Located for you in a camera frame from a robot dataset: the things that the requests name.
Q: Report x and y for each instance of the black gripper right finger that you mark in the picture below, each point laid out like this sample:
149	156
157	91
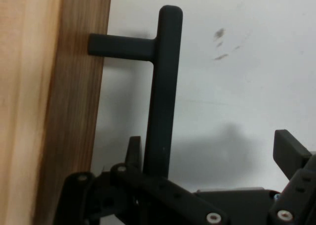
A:
296	185

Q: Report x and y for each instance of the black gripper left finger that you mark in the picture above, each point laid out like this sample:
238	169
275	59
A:
148	197

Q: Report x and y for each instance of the wooden cabinet door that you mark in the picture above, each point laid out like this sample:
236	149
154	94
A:
61	106

